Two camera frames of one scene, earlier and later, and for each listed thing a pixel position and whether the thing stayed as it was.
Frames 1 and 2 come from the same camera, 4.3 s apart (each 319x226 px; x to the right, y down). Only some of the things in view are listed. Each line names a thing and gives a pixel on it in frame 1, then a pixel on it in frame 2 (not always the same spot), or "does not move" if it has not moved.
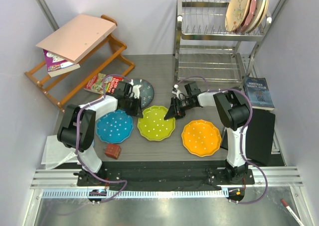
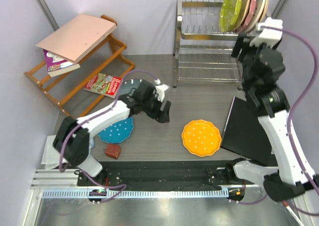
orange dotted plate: (201, 138) does not move
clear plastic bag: (55, 153) does not move
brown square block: (112, 151) does not move
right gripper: (174, 110) -> (242, 43)
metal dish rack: (205, 48) does not move
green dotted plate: (153, 126) -> (231, 11)
